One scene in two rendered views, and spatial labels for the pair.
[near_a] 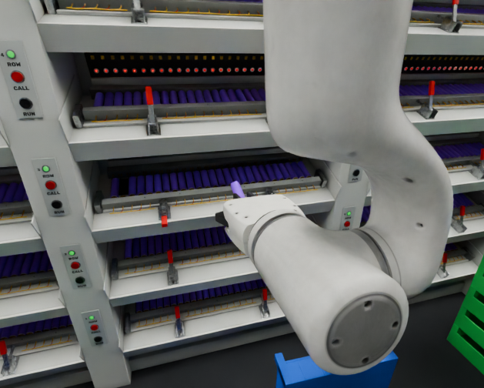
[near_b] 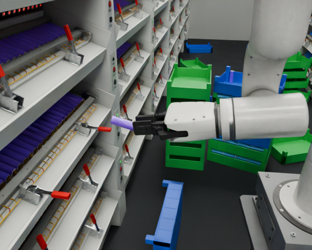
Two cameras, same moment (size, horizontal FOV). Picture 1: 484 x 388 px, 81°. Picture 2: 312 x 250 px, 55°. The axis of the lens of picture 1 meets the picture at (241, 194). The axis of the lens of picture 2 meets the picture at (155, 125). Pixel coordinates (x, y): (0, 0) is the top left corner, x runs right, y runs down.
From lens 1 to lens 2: 0.54 m
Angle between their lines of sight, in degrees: 58
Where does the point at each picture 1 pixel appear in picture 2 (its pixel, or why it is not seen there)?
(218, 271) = (72, 222)
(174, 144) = (33, 111)
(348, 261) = (289, 94)
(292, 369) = (162, 234)
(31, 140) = not seen: outside the picture
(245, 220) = (208, 117)
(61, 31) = not seen: outside the picture
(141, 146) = (12, 129)
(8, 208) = not seen: outside the picture
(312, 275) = (290, 105)
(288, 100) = (296, 36)
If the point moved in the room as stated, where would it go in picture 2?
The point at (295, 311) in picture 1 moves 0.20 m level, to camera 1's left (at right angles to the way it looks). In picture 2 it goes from (293, 121) to (285, 188)
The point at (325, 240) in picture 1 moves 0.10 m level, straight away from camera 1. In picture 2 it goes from (268, 95) to (223, 83)
